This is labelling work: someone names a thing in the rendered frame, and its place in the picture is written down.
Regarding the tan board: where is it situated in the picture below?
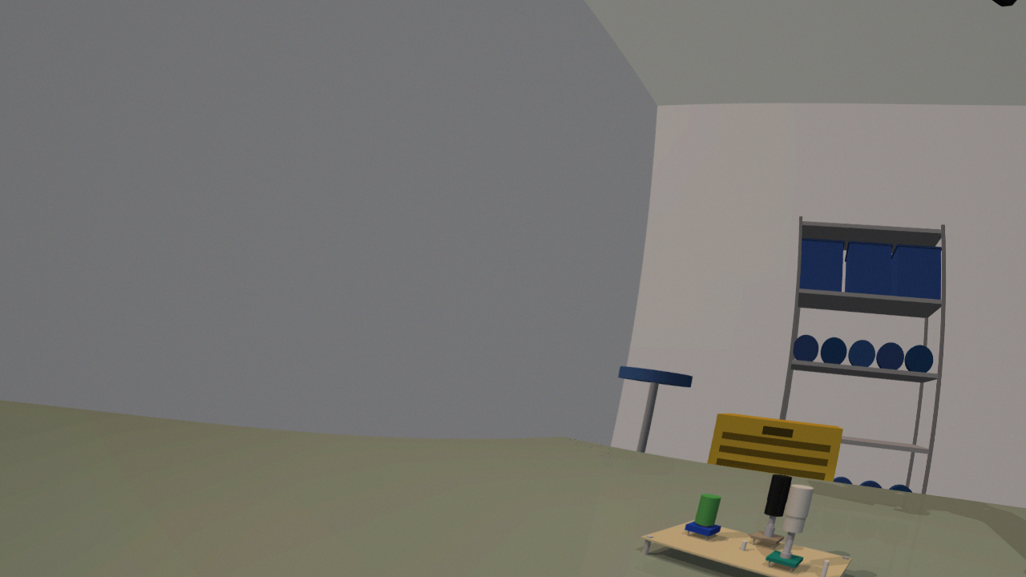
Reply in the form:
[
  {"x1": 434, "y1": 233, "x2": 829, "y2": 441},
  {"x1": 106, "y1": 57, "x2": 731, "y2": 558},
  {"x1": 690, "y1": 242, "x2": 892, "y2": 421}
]
[{"x1": 640, "y1": 474, "x2": 852, "y2": 577}]

